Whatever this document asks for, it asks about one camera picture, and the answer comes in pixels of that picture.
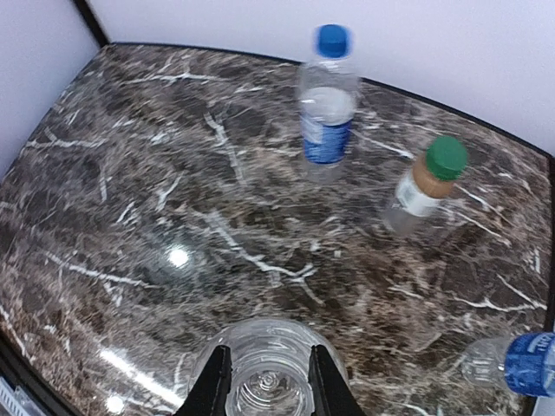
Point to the green lid brown jar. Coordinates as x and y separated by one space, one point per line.
422 188

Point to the clear plastic bottle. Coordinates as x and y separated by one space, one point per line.
270 366

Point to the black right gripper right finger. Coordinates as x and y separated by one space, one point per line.
331 395

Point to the black left corner frame post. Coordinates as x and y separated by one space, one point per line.
92 22

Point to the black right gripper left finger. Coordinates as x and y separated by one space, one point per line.
210 390

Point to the blue cap water bottle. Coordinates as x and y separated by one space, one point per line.
327 92

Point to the blue label Pocari bottle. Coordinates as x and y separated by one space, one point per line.
523 364

